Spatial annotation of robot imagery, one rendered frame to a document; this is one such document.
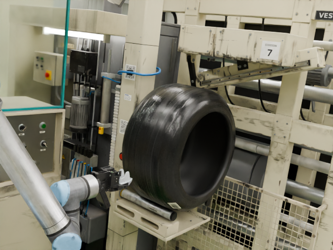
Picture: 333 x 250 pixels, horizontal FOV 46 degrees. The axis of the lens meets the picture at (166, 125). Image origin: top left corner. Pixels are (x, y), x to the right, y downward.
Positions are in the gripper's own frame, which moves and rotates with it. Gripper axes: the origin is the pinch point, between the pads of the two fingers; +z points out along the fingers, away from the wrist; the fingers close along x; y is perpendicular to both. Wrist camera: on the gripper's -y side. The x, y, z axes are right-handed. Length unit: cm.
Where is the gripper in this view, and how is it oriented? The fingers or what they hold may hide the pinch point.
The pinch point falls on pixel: (129, 180)
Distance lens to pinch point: 168.6
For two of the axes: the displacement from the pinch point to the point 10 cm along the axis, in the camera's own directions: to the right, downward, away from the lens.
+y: 1.2, -9.7, -2.1
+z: 6.4, -0.8, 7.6
